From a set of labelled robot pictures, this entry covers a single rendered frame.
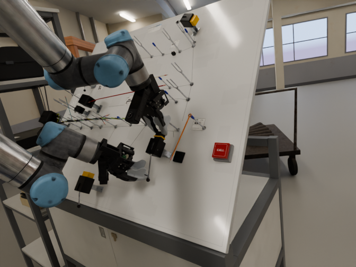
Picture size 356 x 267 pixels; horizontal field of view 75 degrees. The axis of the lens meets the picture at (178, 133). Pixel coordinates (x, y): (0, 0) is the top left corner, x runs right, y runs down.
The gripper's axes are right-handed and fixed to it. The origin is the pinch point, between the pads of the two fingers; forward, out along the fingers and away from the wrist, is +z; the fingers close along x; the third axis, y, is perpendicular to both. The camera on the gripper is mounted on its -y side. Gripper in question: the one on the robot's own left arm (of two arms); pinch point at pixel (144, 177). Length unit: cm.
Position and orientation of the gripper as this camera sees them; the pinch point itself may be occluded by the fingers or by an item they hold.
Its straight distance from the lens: 85.2
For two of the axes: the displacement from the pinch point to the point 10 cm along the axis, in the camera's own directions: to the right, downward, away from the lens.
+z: 7.7, 4.1, 4.9
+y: 6.2, -6.7, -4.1
